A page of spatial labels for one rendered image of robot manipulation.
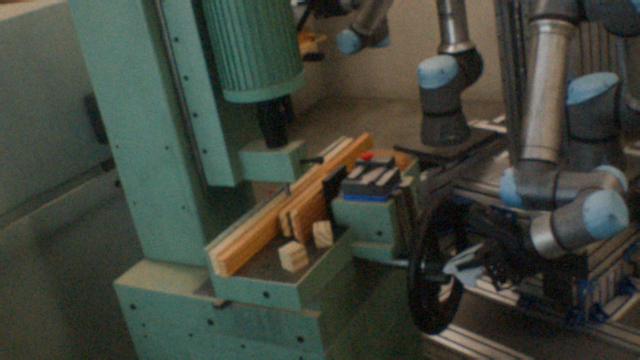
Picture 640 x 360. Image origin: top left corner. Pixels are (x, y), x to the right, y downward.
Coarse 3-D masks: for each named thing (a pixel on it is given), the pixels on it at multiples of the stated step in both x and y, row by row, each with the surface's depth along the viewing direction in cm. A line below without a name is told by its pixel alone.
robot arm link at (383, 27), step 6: (384, 18) 225; (384, 24) 226; (378, 30) 223; (384, 30) 226; (378, 36) 224; (384, 36) 227; (378, 42) 227; (384, 42) 227; (372, 48) 229; (378, 48) 228
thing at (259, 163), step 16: (256, 144) 162; (288, 144) 159; (304, 144) 159; (240, 160) 161; (256, 160) 159; (272, 160) 157; (288, 160) 155; (256, 176) 161; (272, 176) 159; (288, 176) 156
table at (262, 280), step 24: (408, 168) 178; (288, 240) 155; (312, 240) 153; (336, 240) 151; (264, 264) 147; (312, 264) 143; (336, 264) 150; (216, 288) 149; (240, 288) 145; (264, 288) 141; (288, 288) 138; (312, 288) 142
